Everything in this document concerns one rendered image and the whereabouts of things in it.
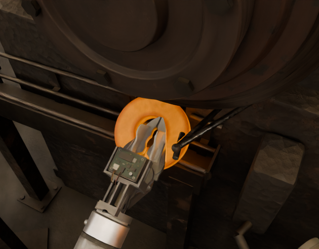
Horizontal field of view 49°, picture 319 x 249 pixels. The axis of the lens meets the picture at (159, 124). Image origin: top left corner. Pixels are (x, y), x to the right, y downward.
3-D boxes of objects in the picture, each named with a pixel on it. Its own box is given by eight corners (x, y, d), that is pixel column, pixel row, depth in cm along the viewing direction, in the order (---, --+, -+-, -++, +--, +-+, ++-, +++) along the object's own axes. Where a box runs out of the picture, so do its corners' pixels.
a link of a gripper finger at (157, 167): (172, 146, 68) (153, 188, 65) (173, 148, 69) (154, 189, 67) (150, 138, 69) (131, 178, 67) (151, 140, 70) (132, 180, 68)
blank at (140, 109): (132, 90, 77) (127, 86, 74) (199, 108, 73) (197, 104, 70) (110, 158, 75) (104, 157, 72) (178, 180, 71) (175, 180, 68)
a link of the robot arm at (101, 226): (125, 248, 65) (88, 229, 67) (135, 225, 66) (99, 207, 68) (114, 247, 58) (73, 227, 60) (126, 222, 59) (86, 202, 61)
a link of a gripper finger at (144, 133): (158, 108, 66) (137, 152, 64) (162, 119, 72) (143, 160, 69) (143, 103, 67) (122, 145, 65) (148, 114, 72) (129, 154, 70)
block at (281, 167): (243, 185, 86) (266, 125, 67) (275, 198, 84) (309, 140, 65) (228, 223, 80) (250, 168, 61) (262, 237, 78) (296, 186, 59)
